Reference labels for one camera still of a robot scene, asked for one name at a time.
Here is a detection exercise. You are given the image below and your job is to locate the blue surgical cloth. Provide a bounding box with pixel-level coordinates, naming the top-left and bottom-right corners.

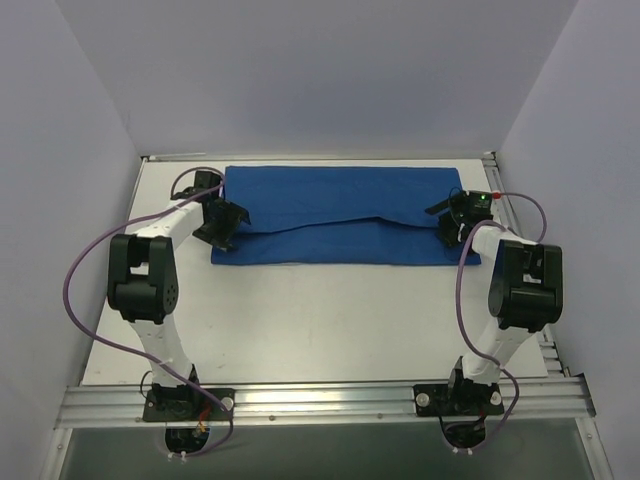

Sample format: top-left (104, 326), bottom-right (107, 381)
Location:
top-left (211, 166), bottom-right (462, 267)

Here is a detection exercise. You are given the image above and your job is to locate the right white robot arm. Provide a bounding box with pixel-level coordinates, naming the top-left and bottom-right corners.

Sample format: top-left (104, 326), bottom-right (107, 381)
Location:
top-left (426, 187), bottom-right (564, 413)

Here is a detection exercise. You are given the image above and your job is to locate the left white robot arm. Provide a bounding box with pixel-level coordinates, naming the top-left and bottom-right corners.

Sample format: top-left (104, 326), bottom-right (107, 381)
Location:
top-left (107, 167), bottom-right (250, 419)

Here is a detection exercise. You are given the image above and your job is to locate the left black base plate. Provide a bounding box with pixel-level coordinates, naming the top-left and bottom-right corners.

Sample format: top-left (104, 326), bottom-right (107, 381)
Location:
top-left (142, 383), bottom-right (228, 423)

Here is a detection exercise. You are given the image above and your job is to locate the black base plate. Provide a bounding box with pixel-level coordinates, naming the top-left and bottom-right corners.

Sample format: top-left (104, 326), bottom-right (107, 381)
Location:
top-left (142, 383), bottom-right (228, 423)
top-left (412, 383), bottom-right (505, 417)

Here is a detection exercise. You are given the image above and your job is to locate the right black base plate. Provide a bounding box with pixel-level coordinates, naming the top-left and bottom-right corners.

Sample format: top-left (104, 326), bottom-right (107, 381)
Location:
top-left (412, 383), bottom-right (505, 417)

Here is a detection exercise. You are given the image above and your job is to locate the front aluminium rail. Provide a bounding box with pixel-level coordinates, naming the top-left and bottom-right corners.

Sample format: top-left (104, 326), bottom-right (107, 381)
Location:
top-left (55, 377), bottom-right (596, 429)

